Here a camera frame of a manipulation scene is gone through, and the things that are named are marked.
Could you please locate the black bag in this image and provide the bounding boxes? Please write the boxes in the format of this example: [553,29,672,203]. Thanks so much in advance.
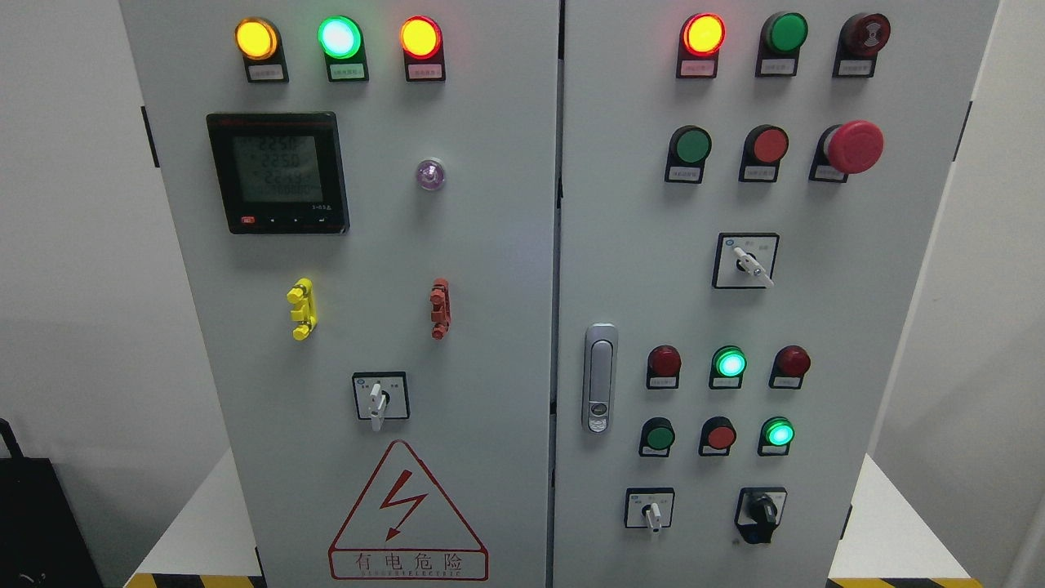
[1,418,102,587]

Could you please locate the red terminal connector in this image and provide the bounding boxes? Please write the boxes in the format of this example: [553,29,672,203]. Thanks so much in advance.
[429,278,452,340]

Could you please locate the dark red buzzer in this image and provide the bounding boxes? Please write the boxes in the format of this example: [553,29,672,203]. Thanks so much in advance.
[833,11,891,78]

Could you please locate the green lit indicator lower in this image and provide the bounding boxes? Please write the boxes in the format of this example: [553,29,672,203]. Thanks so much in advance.
[757,416,795,457]

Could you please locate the red push button lower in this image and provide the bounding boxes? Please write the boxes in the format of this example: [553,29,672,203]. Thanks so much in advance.
[698,416,736,457]

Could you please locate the white rotary selector switch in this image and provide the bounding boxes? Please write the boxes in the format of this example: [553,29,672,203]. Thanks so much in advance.
[351,371,411,432]

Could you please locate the green lit indicator middle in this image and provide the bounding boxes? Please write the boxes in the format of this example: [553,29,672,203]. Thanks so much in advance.
[709,344,747,390]

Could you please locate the silver cabinet door handle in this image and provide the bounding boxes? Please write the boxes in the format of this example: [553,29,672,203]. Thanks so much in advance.
[581,323,617,434]

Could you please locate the small clear bulb light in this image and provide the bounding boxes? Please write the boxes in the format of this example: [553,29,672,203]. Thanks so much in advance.
[415,158,447,191]

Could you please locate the green lit indicator light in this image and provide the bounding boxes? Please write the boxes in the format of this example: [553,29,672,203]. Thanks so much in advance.
[317,15,369,83]

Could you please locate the green push button lower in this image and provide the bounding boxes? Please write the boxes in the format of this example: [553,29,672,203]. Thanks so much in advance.
[638,416,676,457]

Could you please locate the yellow indicator light top left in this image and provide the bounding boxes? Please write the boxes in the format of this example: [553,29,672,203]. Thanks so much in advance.
[234,16,291,83]

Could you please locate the black knob selector switch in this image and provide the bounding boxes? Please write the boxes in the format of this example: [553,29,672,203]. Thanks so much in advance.
[734,487,788,545]

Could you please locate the black digital power meter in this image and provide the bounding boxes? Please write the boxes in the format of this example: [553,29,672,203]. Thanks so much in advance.
[206,111,350,234]

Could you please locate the dark red indicator light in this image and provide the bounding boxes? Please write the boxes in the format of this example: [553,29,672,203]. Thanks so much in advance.
[646,344,682,390]
[768,344,812,390]

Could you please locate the red push button second row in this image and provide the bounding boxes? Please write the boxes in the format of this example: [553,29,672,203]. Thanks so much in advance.
[738,124,789,183]

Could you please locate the orange red-ringed indicator light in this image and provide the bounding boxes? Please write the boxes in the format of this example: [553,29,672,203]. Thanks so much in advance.
[399,15,447,83]

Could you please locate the red electrical hazard sticker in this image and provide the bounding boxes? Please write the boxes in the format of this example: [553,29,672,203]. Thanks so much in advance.
[328,439,489,581]

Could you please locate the dark red indicator light left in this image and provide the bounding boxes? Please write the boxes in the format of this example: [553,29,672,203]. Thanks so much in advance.
[646,344,682,390]

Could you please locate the orange indicator light right door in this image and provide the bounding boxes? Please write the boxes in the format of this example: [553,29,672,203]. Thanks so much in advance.
[675,11,727,79]

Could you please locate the dark red indicator light right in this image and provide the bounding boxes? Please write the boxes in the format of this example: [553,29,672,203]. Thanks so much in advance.
[768,344,812,390]

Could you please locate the yellow terminal connector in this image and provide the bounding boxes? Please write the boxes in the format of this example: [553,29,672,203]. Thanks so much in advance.
[285,278,318,342]

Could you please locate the small white selector switch bottom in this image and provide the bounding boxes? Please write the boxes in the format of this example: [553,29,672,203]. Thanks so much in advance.
[624,487,675,533]

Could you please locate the green push button second row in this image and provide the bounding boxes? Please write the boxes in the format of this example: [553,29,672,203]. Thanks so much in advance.
[664,124,713,184]

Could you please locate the green push button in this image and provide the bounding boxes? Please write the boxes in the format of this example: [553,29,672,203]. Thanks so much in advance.
[754,11,809,78]
[638,416,676,457]

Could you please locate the red emergency stop button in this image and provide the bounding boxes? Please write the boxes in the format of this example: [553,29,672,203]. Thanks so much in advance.
[807,120,885,184]

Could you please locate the white selector switch right door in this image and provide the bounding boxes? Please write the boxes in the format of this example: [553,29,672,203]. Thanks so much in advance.
[712,232,780,289]

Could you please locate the green push button top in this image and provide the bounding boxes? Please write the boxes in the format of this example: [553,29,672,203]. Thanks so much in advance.
[754,11,809,78]

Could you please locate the grey electrical cabinet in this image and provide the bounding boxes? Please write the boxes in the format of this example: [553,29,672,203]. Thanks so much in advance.
[120,1,998,587]

